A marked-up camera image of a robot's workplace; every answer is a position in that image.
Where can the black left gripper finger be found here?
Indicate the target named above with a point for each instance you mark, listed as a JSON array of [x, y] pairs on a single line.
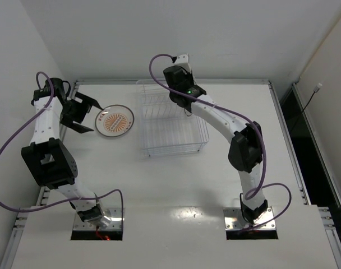
[[88, 100], [77, 127]]

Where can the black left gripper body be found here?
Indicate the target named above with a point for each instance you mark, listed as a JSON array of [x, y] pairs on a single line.
[[77, 111]]

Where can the orange sunburst pattern plate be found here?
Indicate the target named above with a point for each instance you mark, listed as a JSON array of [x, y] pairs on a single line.
[[114, 121]]

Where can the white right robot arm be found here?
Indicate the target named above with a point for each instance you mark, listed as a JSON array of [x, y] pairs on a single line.
[[245, 139]]

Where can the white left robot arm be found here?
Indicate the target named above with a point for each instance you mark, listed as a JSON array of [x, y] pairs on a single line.
[[48, 159]]

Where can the clear wire dish rack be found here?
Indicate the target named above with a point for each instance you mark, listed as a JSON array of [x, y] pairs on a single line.
[[165, 128]]

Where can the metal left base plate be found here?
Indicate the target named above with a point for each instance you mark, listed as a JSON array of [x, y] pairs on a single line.
[[111, 221]]

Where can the metal base plate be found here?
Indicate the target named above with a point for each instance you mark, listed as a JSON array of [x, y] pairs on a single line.
[[234, 220], [111, 221]]

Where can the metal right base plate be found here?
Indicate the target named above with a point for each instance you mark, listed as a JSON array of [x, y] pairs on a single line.
[[234, 220]]

